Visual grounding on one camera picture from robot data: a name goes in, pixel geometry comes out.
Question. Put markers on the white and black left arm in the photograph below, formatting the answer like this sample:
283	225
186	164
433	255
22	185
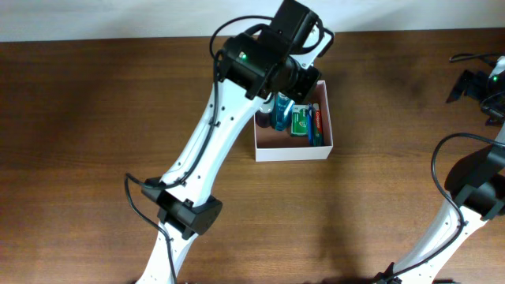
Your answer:
269	58

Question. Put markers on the green soap bar pack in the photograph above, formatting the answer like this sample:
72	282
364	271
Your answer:
298	121

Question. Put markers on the teal mouthwash bottle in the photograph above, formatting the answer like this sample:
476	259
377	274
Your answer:
282	112

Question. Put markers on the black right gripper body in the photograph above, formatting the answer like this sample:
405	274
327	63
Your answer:
474	84

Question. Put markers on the red and green toothpaste tube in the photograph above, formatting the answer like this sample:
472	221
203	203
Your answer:
318	139

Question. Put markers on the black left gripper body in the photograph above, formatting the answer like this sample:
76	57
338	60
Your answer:
308	89

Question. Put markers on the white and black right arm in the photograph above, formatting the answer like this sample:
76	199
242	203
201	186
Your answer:
474	189

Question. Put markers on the white open cardboard box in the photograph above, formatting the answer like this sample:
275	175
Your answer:
276	146

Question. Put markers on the blue disposable razor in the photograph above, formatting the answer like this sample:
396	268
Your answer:
309	124

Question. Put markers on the clear foam soap pump bottle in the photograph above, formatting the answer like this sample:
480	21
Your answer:
263	115

